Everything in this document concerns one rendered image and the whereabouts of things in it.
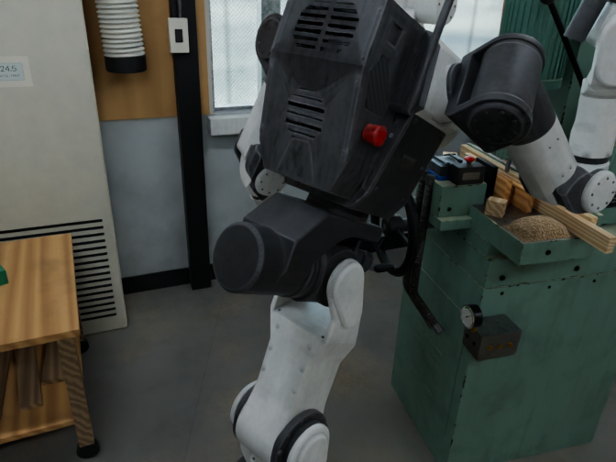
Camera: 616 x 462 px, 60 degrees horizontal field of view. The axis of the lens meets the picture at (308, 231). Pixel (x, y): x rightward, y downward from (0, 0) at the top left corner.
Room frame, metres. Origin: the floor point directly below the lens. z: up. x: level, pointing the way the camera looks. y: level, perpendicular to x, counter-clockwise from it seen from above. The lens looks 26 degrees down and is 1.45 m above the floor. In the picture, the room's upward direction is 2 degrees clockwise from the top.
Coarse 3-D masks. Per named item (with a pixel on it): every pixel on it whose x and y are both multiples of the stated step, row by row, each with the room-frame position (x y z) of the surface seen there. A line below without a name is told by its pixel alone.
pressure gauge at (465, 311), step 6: (462, 306) 1.17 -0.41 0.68; (468, 306) 1.15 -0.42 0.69; (474, 306) 1.15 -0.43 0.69; (462, 312) 1.17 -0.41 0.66; (468, 312) 1.14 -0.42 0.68; (474, 312) 1.13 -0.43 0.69; (480, 312) 1.13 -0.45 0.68; (462, 318) 1.17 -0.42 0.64; (468, 318) 1.14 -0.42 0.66; (474, 318) 1.12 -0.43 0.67; (480, 318) 1.12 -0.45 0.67; (468, 324) 1.13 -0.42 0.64; (474, 324) 1.12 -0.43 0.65; (480, 324) 1.13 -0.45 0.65; (474, 330) 1.15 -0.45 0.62
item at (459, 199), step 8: (440, 184) 1.31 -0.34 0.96; (448, 184) 1.31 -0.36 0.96; (472, 184) 1.32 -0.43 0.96; (480, 184) 1.33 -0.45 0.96; (440, 192) 1.30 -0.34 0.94; (448, 192) 1.30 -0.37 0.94; (456, 192) 1.31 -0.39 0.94; (464, 192) 1.31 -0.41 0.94; (472, 192) 1.32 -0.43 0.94; (480, 192) 1.33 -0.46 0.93; (432, 200) 1.33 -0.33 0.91; (440, 200) 1.30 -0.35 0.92; (448, 200) 1.30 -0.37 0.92; (456, 200) 1.31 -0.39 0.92; (464, 200) 1.31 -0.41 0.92; (472, 200) 1.32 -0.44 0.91; (480, 200) 1.33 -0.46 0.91; (432, 208) 1.33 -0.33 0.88; (440, 208) 1.30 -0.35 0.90; (448, 208) 1.30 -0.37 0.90; (456, 208) 1.31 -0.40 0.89; (464, 208) 1.32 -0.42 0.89; (440, 216) 1.30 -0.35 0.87; (448, 216) 1.30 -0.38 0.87
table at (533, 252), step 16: (480, 208) 1.30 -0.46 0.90; (512, 208) 1.31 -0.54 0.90; (432, 224) 1.32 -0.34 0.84; (448, 224) 1.28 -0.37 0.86; (464, 224) 1.29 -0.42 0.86; (480, 224) 1.26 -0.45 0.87; (496, 224) 1.21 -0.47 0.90; (496, 240) 1.19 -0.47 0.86; (512, 240) 1.14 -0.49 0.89; (544, 240) 1.12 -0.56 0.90; (560, 240) 1.13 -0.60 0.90; (576, 240) 1.14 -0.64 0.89; (512, 256) 1.12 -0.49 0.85; (528, 256) 1.11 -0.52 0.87; (544, 256) 1.12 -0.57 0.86; (560, 256) 1.13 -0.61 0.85; (576, 256) 1.15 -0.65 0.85
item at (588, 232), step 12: (516, 180) 1.42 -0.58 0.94; (540, 204) 1.29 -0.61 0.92; (552, 216) 1.24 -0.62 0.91; (564, 216) 1.20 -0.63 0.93; (576, 216) 1.18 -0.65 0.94; (576, 228) 1.16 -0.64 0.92; (588, 228) 1.12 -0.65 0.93; (600, 228) 1.11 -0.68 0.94; (588, 240) 1.12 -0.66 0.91; (600, 240) 1.08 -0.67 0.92; (612, 240) 1.07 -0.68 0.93
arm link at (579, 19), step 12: (588, 0) 0.92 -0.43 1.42; (600, 0) 0.92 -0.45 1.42; (612, 0) 0.92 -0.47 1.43; (576, 12) 0.94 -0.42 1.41; (588, 12) 0.92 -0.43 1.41; (600, 12) 0.94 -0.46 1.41; (612, 12) 0.90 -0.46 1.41; (576, 24) 0.93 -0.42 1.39; (588, 24) 0.92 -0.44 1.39; (600, 24) 0.91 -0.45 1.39; (576, 36) 0.92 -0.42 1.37; (588, 36) 0.95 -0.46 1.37
